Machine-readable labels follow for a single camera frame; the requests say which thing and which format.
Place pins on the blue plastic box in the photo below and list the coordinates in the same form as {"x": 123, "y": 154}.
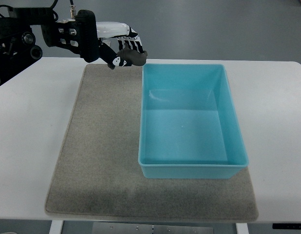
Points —
{"x": 189, "y": 128}

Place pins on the metal table crossbar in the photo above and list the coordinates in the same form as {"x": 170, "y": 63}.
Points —
{"x": 126, "y": 228}

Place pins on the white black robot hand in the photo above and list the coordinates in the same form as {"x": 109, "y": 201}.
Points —
{"x": 125, "y": 36}

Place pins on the white table leg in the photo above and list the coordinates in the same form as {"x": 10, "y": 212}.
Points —
{"x": 242, "y": 228}
{"x": 56, "y": 227}

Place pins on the white right table leg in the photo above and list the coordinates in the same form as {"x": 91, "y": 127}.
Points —
{"x": 242, "y": 228}

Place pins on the brown toy hippo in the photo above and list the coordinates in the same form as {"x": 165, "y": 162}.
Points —
{"x": 133, "y": 57}

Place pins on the grey felt mat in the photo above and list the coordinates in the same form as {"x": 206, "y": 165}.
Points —
{"x": 98, "y": 174}

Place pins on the white left table leg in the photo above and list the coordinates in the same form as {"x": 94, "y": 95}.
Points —
{"x": 56, "y": 227}

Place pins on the black table control panel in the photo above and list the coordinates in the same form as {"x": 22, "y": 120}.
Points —
{"x": 286, "y": 226}

